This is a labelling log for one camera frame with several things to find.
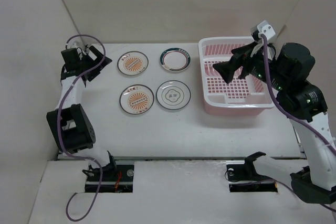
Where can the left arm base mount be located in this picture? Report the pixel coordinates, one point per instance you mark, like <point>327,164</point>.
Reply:
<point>120,181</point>

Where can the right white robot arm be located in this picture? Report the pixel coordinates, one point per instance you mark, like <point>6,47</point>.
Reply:
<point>290,143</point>

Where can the orange sunburst plate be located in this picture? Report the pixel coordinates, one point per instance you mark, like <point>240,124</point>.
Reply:
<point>132,63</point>
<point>136,99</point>

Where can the white plate with characters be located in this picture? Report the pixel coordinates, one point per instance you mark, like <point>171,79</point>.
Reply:
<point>173,95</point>

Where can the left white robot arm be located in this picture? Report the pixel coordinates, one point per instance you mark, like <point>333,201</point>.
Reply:
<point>70,126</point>

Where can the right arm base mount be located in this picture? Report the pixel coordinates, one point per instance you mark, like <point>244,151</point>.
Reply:
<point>240,181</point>

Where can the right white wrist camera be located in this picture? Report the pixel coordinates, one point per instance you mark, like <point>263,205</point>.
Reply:
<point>263,28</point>

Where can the pink plastic dish rack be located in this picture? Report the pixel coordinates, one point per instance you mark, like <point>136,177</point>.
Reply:
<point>242,97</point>

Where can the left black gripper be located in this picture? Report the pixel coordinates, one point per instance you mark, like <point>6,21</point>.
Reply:
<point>94,51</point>

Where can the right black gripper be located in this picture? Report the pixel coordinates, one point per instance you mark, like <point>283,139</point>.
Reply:
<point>242,56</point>

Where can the green rimmed white plate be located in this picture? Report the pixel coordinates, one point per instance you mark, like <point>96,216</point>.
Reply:
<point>175,59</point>

